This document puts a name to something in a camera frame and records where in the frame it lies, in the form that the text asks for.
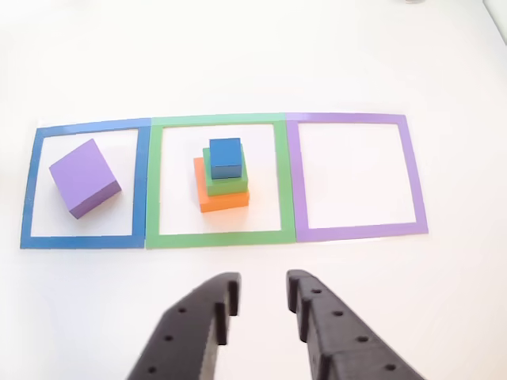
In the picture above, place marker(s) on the small blue cube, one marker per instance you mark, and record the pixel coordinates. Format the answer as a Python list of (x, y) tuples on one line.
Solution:
[(226, 156)]

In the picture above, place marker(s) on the green square block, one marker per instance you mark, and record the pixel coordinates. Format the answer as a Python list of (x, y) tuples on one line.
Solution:
[(229, 187)]

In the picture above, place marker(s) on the green square frame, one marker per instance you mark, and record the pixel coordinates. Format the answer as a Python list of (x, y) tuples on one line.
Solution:
[(152, 182)]

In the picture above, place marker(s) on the purple square frame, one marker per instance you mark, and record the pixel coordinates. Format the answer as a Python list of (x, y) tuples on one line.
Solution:
[(412, 174)]

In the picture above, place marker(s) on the purple square block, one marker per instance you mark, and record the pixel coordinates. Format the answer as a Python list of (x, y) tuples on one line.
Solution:
[(83, 174)]

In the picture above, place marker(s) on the blue square frame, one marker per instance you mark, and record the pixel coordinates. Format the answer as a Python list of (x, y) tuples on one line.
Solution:
[(29, 190)]

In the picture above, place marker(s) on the orange square block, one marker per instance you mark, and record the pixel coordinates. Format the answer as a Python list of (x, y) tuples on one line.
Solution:
[(222, 202)]

